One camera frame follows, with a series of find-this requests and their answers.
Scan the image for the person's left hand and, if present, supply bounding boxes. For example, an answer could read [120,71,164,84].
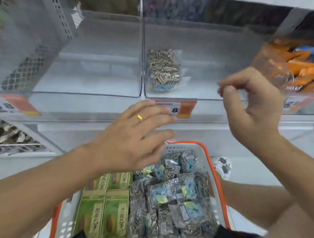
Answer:
[84,100,177,173]

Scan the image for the person's left forearm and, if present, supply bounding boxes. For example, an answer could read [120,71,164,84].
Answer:
[0,144,103,238]

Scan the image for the orange white price tag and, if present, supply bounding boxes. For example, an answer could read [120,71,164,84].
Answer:
[149,98,198,120]
[0,94,42,117]
[282,94,314,114]

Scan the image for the person's right leg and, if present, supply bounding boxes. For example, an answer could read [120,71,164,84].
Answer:
[218,178,314,238]

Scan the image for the person's right hand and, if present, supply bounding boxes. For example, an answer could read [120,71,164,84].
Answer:
[218,67,285,150]

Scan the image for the empty clear plastic bin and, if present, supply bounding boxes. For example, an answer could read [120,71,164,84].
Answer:
[0,5,144,123]

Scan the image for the sunflower seed packets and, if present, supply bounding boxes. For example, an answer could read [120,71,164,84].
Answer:
[147,48,183,93]

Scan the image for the white orange shopping basket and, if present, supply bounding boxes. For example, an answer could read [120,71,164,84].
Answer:
[49,141,231,238]

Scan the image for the pile of seed packets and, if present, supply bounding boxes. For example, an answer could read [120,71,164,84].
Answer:
[127,150,219,238]

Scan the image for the pile of brown snack bags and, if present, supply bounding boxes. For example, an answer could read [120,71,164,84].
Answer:
[0,119,47,154]

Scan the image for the white store shelf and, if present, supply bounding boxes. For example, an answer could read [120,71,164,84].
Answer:
[0,0,314,183]

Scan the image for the white wire end rack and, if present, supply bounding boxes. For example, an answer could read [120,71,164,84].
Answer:
[0,119,64,157]

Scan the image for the white paper scrap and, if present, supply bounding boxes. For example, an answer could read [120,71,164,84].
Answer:
[70,2,84,29]

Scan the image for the person's right shoe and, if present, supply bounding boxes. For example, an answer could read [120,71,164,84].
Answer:
[211,156,232,181]

